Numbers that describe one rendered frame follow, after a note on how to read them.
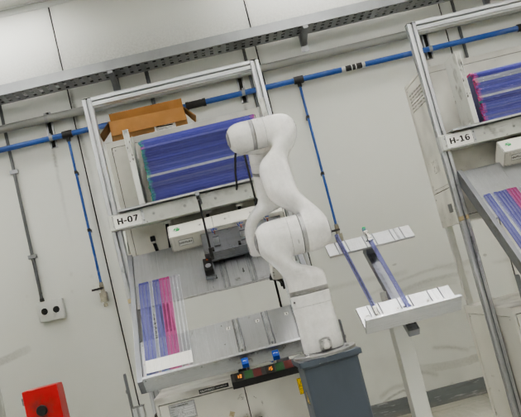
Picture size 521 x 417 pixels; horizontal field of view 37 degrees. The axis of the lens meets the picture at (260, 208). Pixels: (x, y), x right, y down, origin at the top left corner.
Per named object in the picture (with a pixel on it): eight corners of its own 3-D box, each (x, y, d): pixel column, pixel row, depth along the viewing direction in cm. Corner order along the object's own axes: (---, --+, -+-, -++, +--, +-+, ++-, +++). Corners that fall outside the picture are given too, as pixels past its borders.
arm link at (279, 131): (284, 265, 236) (335, 251, 238) (284, 247, 226) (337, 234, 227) (244, 134, 260) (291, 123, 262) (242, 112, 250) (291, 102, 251)
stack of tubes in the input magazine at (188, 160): (270, 173, 324) (255, 112, 327) (151, 201, 321) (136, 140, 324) (269, 177, 337) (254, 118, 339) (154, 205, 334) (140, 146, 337)
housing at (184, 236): (288, 236, 330) (284, 209, 322) (176, 263, 327) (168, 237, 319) (284, 224, 337) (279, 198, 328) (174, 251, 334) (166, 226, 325)
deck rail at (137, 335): (146, 393, 272) (142, 381, 268) (141, 394, 272) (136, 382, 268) (136, 265, 329) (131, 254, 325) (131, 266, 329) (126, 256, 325)
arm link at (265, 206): (233, 180, 267) (250, 261, 275) (278, 170, 268) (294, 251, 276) (231, 174, 276) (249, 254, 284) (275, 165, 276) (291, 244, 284)
